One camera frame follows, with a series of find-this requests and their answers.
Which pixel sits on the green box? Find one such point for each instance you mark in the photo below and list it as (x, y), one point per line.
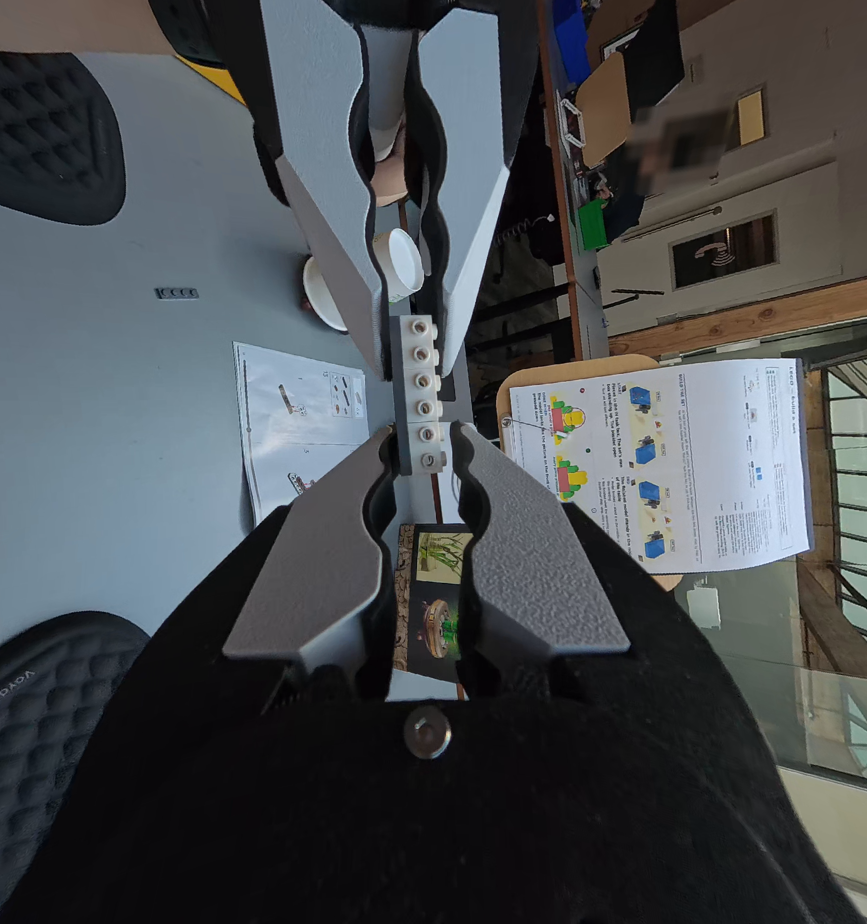
(592, 224)

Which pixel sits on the black lego set box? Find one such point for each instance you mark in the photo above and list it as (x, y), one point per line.
(433, 577)

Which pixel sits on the yellow plastic bin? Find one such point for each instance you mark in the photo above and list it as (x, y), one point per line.
(220, 81)

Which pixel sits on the small lit window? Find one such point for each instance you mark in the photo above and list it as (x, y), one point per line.
(749, 119)

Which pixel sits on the small grey lego plate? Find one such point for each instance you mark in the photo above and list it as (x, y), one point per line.
(177, 293)

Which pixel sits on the printed instruction sheet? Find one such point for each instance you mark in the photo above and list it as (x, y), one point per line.
(657, 469)

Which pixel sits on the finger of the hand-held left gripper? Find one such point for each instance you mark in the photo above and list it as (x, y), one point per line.
(477, 144)
(311, 130)

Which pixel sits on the glass panel with phone symbol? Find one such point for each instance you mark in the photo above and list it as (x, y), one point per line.
(722, 252)

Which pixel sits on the long background desk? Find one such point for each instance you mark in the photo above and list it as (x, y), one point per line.
(589, 303)

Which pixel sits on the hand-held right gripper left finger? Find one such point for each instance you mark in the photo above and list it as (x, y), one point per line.
(311, 577)

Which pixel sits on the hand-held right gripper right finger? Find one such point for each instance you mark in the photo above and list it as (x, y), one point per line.
(542, 577)

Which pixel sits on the brown wooden panel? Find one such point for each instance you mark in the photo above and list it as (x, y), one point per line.
(607, 108)

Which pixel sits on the white plastic frame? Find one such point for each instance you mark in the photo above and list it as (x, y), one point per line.
(572, 123)

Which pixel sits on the person's left forearm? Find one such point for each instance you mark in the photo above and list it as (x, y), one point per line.
(80, 21)

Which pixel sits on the wooden beam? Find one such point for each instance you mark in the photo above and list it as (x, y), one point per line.
(765, 310)

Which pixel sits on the white and grey lego assembly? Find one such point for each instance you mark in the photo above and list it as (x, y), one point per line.
(423, 397)

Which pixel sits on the black quilted wrist rest pad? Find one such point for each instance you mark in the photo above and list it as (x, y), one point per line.
(44, 137)
(36, 736)

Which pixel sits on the person's left hand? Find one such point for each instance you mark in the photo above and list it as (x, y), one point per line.
(391, 180)

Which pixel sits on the blue plastic bin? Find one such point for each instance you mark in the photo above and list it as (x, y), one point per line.
(567, 43)

